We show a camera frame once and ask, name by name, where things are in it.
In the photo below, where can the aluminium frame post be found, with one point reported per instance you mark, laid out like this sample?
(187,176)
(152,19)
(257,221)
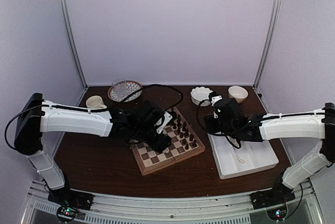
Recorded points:
(276,7)
(71,42)

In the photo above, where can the patterned brown rim plate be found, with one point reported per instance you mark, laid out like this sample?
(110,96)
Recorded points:
(133,92)

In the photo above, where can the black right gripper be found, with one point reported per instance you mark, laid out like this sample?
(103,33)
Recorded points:
(210,127)

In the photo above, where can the white plastic divided tray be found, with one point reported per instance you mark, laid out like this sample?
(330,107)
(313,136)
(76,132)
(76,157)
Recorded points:
(258,156)

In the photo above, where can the cream round bowl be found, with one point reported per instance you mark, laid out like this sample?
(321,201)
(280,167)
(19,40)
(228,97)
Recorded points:
(238,93)

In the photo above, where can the clear drinking glass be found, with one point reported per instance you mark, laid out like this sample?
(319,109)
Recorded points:
(119,87)

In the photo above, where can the cream ceramic mug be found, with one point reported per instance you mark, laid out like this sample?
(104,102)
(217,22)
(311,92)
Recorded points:
(95,102)

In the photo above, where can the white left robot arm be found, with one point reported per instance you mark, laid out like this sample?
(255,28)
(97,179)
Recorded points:
(40,116)

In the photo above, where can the dark chess pieces row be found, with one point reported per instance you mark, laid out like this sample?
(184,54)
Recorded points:
(178,128)

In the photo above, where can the wooden chess board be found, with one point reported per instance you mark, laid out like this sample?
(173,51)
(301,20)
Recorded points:
(150,161)

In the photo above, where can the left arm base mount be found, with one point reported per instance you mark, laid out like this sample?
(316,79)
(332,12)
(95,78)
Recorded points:
(70,202)

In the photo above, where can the left aluminium frame post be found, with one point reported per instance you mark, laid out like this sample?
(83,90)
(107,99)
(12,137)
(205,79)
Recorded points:
(71,42)

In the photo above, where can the white scalloped bowl black rim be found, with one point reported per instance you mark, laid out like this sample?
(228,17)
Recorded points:
(199,94)

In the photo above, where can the right aluminium frame post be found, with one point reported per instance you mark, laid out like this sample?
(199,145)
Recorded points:
(276,7)

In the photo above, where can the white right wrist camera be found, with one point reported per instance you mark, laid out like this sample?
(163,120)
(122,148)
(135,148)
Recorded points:
(213,98)

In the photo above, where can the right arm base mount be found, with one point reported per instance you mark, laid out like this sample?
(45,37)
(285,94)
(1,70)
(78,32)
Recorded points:
(276,199)

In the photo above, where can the dark chess piece corner rook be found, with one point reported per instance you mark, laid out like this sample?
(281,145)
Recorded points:
(194,144)

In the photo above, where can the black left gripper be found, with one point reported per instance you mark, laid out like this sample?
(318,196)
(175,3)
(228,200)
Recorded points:
(160,145)

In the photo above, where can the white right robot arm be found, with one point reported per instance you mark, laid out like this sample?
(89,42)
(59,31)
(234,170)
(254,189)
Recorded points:
(318,124)

